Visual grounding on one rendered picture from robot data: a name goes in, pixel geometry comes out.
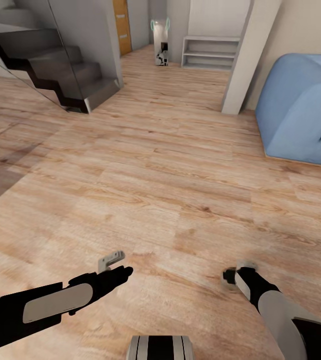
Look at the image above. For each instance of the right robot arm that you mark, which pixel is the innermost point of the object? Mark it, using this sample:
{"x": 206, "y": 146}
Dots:
{"x": 296, "y": 330}

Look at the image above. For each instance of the stairs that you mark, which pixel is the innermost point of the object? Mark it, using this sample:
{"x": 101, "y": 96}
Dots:
{"x": 32, "y": 50}

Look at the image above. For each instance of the pillar candle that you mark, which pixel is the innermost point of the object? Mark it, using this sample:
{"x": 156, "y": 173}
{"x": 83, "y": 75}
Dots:
{"x": 229, "y": 286}

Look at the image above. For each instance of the robot trunk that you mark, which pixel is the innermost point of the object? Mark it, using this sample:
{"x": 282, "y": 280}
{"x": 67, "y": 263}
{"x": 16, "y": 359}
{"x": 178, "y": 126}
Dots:
{"x": 160, "y": 347}

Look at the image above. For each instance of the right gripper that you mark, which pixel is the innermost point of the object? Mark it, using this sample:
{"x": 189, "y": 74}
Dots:
{"x": 229, "y": 275}

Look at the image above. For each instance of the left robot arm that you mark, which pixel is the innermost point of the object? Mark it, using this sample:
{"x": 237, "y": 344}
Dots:
{"x": 30, "y": 311}

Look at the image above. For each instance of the sofa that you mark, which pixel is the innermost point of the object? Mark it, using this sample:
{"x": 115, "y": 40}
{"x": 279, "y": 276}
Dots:
{"x": 288, "y": 110}

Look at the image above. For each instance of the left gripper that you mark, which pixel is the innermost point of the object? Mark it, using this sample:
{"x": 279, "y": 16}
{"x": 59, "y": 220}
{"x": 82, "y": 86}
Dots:
{"x": 117, "y": 276}

